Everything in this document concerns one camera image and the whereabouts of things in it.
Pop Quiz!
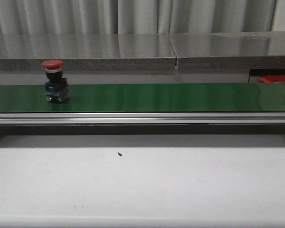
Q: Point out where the red plastic tray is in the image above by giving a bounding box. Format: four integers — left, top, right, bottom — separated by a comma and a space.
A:
260, 75, 285, 83

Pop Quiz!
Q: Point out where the green conveyor belt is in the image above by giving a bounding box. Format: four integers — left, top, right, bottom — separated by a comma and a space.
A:
0, 83, 285, 113

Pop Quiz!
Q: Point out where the grey stone counter left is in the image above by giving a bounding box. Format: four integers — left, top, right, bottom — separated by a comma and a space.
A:
0, 34, 176, 72

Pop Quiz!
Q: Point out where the grey pleated curtain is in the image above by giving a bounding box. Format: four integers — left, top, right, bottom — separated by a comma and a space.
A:
0, 0, 277, 35

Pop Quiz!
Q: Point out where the aluminium conveyor side rail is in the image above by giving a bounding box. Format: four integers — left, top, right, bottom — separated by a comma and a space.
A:
0, 112, 285, 124

